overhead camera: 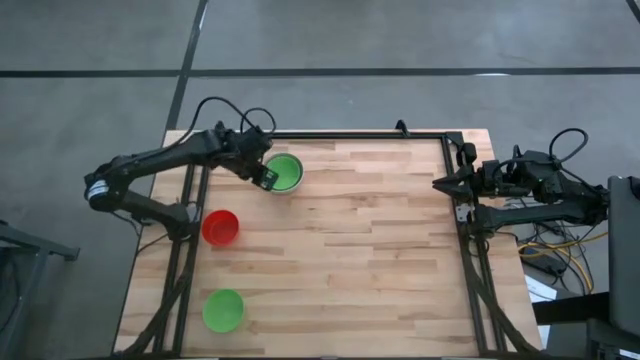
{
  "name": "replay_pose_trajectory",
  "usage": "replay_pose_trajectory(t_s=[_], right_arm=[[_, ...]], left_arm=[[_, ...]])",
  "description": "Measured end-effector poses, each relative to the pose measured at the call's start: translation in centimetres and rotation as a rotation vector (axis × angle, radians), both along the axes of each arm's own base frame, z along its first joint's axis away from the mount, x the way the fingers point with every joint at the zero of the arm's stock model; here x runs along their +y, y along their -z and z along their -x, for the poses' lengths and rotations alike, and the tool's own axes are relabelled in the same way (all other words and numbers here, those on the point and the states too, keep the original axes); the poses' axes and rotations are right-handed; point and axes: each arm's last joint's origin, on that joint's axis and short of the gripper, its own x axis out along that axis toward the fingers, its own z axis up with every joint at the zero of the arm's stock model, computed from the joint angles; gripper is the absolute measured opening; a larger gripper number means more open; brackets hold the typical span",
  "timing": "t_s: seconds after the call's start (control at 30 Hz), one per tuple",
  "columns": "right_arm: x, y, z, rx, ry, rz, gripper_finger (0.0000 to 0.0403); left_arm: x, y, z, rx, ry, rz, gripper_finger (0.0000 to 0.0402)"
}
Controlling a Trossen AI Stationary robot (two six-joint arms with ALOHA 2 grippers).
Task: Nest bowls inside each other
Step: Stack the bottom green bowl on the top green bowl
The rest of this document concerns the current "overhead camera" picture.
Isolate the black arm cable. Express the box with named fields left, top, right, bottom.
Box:
left=177, top=96, right=278, bottom=146
left=548, top=127, right=590, bottom=164

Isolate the grey metal table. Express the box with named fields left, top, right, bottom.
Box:
left=0, top=219, right=81, bottom=360

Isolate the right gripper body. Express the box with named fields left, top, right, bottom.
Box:
left=467, top=159, right=507, bottom=199

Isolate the white paper sheet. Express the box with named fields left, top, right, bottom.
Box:
left=523, top=274, right=559, bottom=304

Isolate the black equipment stand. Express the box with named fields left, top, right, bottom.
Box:
left=532, top=292, right=640, bottom=360

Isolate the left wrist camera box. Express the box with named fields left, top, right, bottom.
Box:
left=251, top=166, right=280, bottom=193

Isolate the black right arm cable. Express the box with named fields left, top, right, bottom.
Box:
left=548, top=127, right=590, bottom=164

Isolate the black mounting bracket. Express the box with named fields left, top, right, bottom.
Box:
left=457, top=142, right=479, bottom=169

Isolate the black metal table frame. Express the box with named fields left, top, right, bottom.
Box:
left=119, top=130, right=539, bottom=359

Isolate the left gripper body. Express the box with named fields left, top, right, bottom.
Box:
left=227, top=124, right=274, bottom=174

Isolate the green plastic bowl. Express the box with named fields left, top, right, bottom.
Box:
left=264, top=154, right=303, bottom=191
left=201, top=288, right=246, bottom=334

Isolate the yellow floor cable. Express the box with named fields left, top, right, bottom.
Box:
left=517, top=232, right=609, bottom=295

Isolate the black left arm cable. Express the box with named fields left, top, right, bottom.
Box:
left=177, top=96, right=278, bottom=146

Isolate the grey flat panel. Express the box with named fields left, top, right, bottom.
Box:
left=607, top=174, right=640, bottom=339

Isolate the black power brick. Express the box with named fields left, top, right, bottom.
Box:
left=524, top=254, right=569, bottom=276

